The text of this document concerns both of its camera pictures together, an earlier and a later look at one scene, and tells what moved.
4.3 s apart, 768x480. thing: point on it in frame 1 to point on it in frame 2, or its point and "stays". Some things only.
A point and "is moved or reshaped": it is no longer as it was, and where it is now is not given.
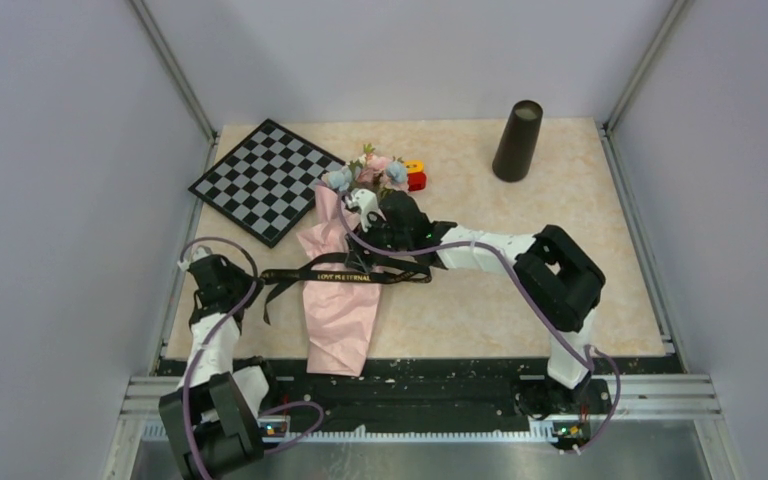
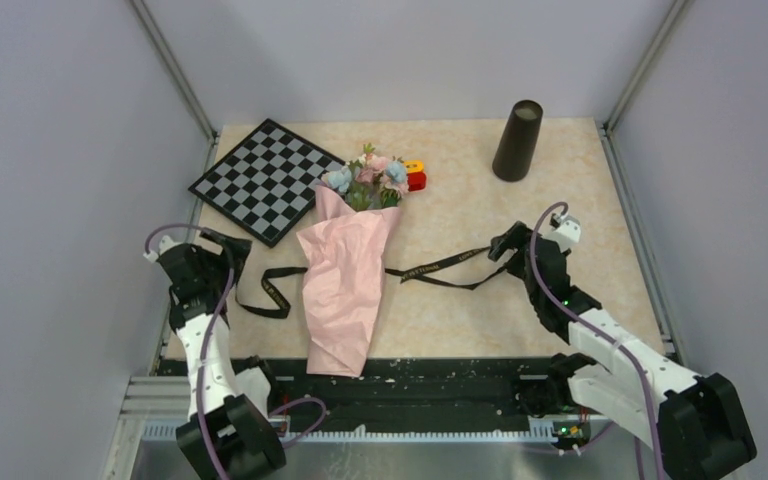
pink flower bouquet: (341, 318) stays
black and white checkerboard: (267, 182) stays
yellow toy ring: (412, 169) stays
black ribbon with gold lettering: (341, 268) is moved or reshaped
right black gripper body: (383, 237) to (517, 239)
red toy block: (416, 181) stays
